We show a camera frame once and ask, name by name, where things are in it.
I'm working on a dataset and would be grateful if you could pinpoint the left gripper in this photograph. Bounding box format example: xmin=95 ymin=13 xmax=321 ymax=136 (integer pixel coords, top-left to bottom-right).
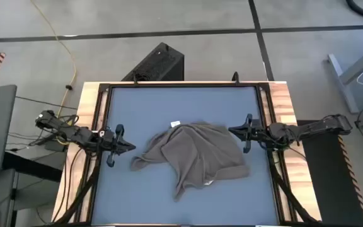
xmin=98 ymin=124 xmax=137 ymax=168

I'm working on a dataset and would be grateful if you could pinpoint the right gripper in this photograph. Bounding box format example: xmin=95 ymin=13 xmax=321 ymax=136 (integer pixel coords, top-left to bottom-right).
xmin=228 ymin=113 xmax=270 ymax=154

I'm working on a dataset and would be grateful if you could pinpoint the grey woven towel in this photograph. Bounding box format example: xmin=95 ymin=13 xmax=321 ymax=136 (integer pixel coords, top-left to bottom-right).
xmin=130 ymin=120 xmax=251 ymax=202

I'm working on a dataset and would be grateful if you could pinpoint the blue table mat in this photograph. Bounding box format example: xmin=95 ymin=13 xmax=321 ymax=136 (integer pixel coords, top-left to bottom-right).
xmin=91 ymin=86 xmax=279 ymax=225

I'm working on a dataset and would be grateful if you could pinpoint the black perforated computer tower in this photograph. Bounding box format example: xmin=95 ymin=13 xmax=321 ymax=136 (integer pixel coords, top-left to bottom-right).
xmin=121 ymin=42 xmax=185 ymax=82

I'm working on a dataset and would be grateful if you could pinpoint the grey metal desk leg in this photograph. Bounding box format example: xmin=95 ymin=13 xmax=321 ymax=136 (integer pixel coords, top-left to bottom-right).
xmin=327 ymin=39 xmax=363 ymax=114

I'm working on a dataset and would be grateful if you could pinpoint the thin black floor cable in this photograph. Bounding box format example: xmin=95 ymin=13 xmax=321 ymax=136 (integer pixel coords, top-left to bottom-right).
xmin=15 ymin=96 xmax=78 ymax=110

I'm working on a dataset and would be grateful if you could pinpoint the yellow cable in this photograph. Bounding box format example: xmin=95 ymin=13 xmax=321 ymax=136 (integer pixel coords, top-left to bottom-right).
xmin=30 ymin=0 xmax=77 ymax=146

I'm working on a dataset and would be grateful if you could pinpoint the thick black hose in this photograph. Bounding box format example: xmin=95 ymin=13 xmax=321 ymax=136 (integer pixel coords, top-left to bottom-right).
xmin=345 ymin=0 xmax=363 ymax=20

